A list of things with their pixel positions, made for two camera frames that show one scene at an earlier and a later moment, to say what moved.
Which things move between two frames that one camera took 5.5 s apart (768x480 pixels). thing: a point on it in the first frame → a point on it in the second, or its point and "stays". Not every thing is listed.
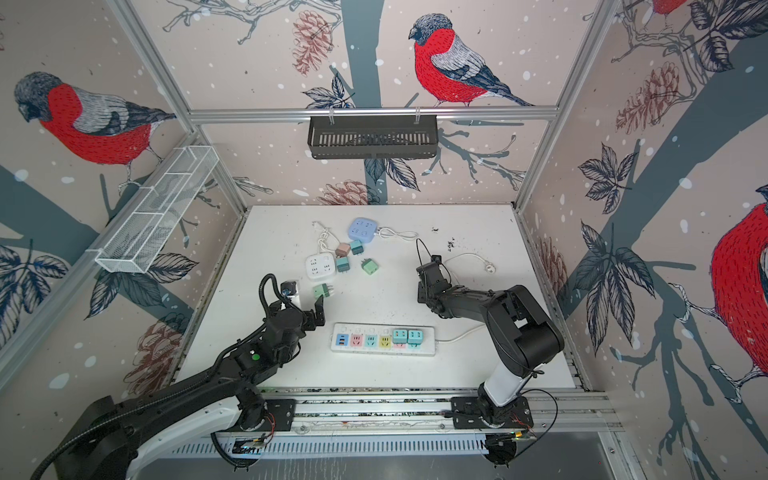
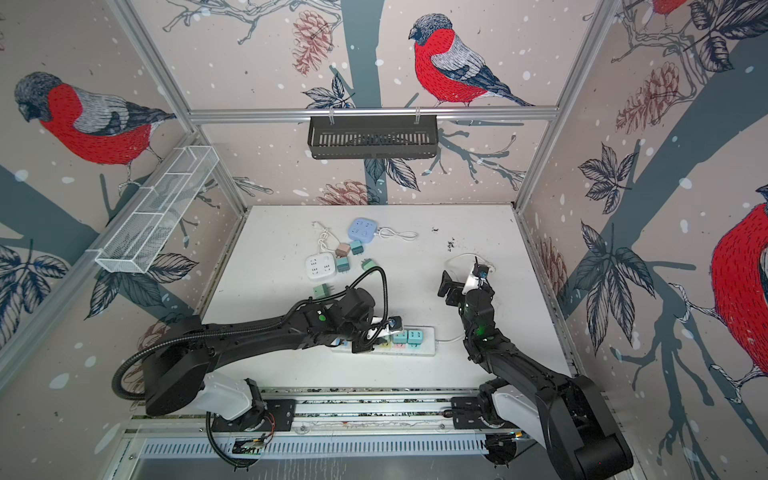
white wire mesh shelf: x=138 y=238 stays
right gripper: x=422 y=291 → x=448 y=285
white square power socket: x=320 y=266 stays
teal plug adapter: x=415 y=337 stays
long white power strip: x=383 y=340 stays
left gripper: x=311 y=321 → x=365 y=346
